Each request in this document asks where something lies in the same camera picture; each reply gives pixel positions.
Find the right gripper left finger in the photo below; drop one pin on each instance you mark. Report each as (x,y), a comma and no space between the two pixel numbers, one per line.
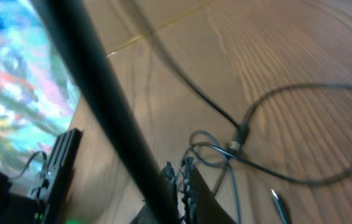
(161,206)

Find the cardboard panel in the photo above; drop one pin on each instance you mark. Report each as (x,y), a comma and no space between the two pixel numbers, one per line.
(119,23)

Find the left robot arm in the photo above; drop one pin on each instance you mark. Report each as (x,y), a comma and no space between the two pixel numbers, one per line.
(40,199)

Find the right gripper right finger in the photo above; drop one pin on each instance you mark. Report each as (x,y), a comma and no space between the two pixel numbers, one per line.
(200,205)

